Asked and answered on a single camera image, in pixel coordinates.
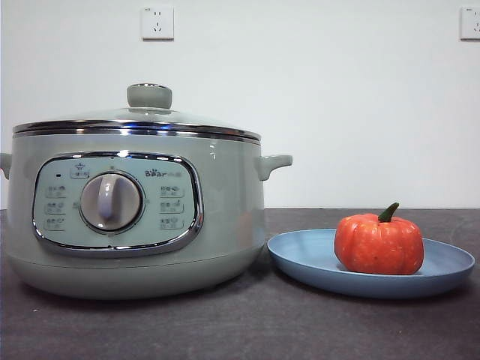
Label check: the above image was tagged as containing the glass lid with green knob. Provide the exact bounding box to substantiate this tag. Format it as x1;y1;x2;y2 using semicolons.
12;82;261;134

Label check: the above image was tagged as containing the orange pumpkin with green stem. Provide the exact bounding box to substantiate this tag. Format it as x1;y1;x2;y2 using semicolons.
333;202;425;276

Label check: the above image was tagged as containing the pale green electric steamer pot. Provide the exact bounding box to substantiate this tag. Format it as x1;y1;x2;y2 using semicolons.
0;129;293;300

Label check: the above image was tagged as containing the blue round plate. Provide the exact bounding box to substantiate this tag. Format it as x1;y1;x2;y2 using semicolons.
267;229;476;300

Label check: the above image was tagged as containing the white wall socket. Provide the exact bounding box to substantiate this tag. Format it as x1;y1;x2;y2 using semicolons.
141;4;175;41
460;6;480;41

